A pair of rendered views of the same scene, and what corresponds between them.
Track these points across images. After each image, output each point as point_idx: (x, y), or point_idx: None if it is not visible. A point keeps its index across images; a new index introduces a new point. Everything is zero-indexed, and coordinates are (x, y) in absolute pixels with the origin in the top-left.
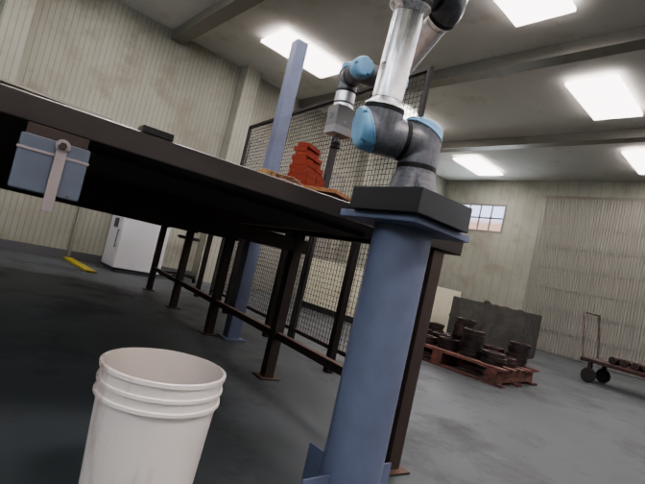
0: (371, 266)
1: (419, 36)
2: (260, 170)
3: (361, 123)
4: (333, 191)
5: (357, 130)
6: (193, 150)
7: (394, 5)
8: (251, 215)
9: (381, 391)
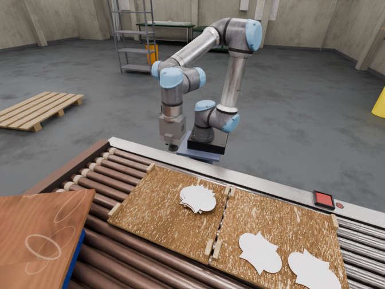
0: (212, 164)
1: (207, 51)
2: (234, 193)
3: (237, 122)
4: (94, 194)
5: (234, 125)
6: (299, 189)
7: (248, 57)
8: None
9: None
